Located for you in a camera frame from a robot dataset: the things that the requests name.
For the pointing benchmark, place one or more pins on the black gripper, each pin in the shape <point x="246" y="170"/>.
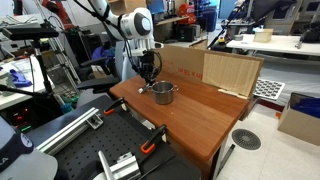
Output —
<point x="147" y="61"/>

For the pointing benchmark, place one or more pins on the black and white marker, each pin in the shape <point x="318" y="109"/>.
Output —
<point x="142" y="89"/>

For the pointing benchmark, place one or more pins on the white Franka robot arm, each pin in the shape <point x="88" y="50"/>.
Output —
<point x="133" y="25"/>

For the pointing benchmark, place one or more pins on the small steel pot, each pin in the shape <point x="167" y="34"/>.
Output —
<point x="163" y="95"/>

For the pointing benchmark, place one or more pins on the black orange-tipped clamp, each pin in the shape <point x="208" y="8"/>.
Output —
<point x="148" y="146"/>
<point x="111" y="108"/>

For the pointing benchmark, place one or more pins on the black office chair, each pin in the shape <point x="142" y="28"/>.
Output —
<point x="100" y="81"/>

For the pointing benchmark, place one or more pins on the wooden table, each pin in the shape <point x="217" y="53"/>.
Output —
<point x="200" y="113"/>

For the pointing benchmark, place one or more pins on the black perforated breadboard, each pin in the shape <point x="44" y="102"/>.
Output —
<point x="110" y="140"/>

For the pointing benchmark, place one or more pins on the brown cardboard panel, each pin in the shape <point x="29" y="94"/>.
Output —
<point x="230" y="71"/>

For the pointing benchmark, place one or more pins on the round floor drain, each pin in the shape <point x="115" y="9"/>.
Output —
<point x="246" y="139"/>

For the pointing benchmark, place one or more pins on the checkered calibration board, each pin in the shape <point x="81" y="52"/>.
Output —
<point x="270" y="88"/>

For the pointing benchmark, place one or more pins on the small wooden box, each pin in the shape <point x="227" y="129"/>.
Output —
<point x="263" y="35"/>

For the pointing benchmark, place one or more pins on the blue cloth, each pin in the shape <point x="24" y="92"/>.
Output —
<point x="18" y="78"/>

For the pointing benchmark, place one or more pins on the black control box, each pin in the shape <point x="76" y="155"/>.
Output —
<point x="20" y="116"/>

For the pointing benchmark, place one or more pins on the long white table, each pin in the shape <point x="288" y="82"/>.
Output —
<point x="283" y="45"/>

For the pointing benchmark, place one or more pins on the large cardboard box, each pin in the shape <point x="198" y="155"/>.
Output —
<point x="296" y="126"/>

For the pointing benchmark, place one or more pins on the aluminium extrusion rail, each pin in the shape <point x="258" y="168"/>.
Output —
<point x="66" y="131"/>
<point x="123" y="166"/>

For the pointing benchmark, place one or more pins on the black camera tripod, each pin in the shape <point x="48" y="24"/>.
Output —
<point x="41" y="66"/>

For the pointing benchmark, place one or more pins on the black stereo camera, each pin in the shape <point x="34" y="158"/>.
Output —
<point x="30" y="33"/>

